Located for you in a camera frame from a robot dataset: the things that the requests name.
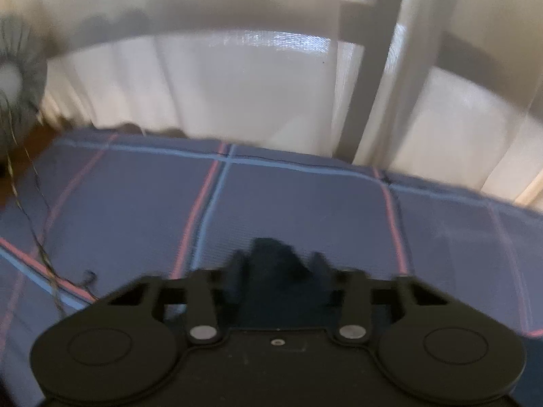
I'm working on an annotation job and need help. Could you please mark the dark blue denim pants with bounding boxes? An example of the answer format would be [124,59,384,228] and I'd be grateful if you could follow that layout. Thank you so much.
[229,237,340,331]

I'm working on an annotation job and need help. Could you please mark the thin braided cable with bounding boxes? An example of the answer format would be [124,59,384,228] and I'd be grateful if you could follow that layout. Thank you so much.
[0,91,99,318]

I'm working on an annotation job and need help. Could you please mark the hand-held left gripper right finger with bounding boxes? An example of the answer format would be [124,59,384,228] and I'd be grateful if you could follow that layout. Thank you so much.
[314,252,450,342]

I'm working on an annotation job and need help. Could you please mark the sheer white curtain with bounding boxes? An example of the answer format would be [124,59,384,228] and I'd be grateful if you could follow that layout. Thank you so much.
[0,0,543,213]

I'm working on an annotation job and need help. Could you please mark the blue plaid bed blanket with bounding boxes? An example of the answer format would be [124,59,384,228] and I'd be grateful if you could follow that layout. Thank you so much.
[0,129,543,407]

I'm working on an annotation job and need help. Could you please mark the grey electric fan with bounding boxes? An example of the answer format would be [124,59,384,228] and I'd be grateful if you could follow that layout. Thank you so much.
[0,15,48,149]

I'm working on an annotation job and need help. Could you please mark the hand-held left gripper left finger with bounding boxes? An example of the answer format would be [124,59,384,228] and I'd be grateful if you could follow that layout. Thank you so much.
[104,251,249,344]

